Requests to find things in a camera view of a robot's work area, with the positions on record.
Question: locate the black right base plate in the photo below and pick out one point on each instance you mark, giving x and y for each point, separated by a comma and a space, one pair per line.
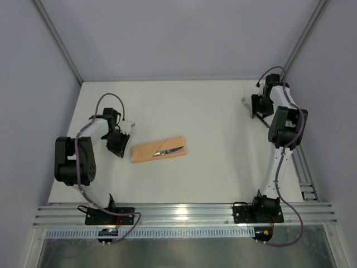
248, 213

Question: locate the left controller board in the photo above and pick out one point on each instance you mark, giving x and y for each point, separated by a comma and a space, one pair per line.
107, 236

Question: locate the green handled fork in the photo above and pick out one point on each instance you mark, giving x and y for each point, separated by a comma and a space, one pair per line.
248, 106

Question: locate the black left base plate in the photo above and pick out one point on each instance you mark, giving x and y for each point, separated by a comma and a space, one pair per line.
95, 217

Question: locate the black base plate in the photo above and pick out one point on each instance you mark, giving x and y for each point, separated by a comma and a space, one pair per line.
95, 217
248, 213

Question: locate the right rear aluminium post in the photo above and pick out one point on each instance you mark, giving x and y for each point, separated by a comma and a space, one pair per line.
307, 31

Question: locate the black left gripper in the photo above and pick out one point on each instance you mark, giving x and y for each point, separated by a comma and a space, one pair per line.
117, 142

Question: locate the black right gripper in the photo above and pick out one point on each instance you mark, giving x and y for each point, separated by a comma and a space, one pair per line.
259, 105

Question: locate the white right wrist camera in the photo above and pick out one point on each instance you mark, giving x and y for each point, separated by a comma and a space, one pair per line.
260, 86

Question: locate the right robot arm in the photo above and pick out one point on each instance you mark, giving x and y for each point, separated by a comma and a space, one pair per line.
285, 134

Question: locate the aluminium post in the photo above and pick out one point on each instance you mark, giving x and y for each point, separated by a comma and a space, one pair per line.
44, 16
307, 31

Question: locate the right controller board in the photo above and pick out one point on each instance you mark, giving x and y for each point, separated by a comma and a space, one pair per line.
262, 235

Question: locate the left rear aluminium post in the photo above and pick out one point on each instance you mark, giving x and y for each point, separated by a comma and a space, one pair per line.
44, 16

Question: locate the controller board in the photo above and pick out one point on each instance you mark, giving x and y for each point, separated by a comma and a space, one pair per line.
107, 236
262, 235

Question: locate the aluminium frame rail right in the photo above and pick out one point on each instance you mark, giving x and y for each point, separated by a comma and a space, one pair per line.
304, 173

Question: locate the slotted cable duct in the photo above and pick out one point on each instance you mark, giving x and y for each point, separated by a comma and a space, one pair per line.
155, 232

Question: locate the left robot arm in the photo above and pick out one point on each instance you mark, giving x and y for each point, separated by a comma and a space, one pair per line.
75, 164

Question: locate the front aluminium rail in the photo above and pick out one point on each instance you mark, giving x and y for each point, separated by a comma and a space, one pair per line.
177, 215

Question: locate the beige cloth napkin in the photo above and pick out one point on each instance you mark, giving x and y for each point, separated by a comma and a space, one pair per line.
144, 152

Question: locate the green handled knife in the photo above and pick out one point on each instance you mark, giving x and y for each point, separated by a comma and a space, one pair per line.
177, 151

